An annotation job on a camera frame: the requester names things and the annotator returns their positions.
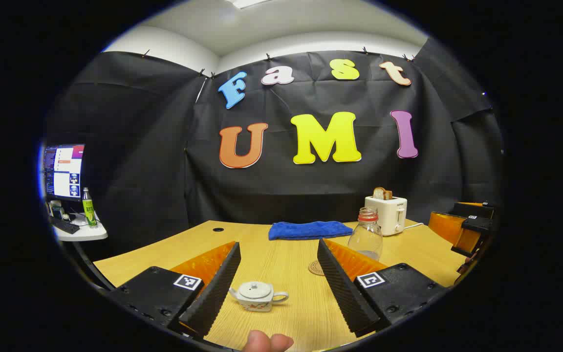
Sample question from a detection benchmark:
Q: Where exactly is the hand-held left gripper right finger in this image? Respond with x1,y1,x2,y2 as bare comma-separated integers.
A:
317,238,451,338

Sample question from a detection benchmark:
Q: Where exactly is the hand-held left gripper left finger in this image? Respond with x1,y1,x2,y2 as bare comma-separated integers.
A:
108,241,241,340

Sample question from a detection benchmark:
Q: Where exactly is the green drink bottle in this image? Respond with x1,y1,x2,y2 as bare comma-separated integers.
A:
82,187,98,228

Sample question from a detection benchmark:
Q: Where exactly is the clear plastic water bottle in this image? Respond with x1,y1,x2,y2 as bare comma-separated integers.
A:
348,207,384,261

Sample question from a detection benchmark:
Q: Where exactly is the black keyboard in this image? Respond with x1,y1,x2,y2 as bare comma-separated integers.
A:
49,217,81,235

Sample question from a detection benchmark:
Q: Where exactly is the white side table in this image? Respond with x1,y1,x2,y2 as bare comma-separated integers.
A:
49,213,108,242

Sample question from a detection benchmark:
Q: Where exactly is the computer monitor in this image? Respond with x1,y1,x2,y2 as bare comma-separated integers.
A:
42,144,86,202

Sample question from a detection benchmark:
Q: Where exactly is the black backdrop cloth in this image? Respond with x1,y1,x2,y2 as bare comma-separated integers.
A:
47,38,504,256

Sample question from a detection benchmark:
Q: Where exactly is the blue towel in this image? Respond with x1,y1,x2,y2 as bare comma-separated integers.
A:
268,221,354,241

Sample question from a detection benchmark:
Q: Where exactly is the white toaster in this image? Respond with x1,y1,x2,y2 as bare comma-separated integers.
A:
365,196,408,236

